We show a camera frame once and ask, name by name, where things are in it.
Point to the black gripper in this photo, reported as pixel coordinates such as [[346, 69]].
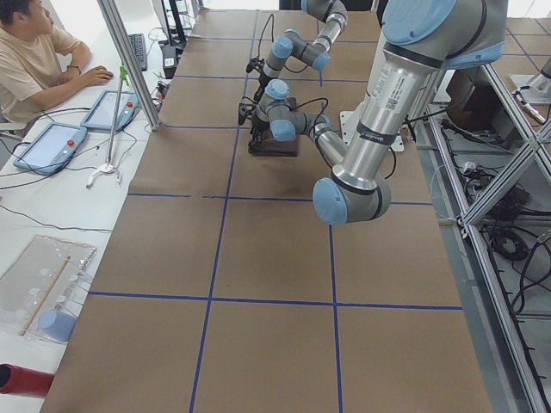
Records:
[[257, 127], [261, 83]]

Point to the brown t-shirt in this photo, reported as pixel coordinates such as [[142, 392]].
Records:
[[280, 148]]

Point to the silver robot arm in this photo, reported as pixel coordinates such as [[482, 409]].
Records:
[[313, 54], [417, 39]]

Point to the black box with label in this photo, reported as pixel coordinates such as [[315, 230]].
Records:
[[169, 61]]

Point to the black keyboard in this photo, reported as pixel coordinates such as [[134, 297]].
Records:
[[137, 42]]

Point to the far teach pendant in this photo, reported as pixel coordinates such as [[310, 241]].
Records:
[[100, 116]]

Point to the teach pendant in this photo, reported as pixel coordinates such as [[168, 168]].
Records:
[[100, 116], [52, 149]]

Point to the near teach pendant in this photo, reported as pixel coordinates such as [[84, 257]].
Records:
[[52, 149]]

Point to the person in beige shirt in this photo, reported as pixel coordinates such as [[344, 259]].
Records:
[[42, 66]]

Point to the clear plastic bag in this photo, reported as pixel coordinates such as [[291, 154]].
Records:
[[28, 276]]

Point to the light blue cup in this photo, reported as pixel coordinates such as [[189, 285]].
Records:
[[58, 325]]

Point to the wooden stick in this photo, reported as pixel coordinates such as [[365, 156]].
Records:
[[43, 297]]

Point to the red cylinder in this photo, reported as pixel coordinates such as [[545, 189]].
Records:
[[21, 381]]

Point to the aluminium frame post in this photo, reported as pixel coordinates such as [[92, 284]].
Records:
[[118, 34]]

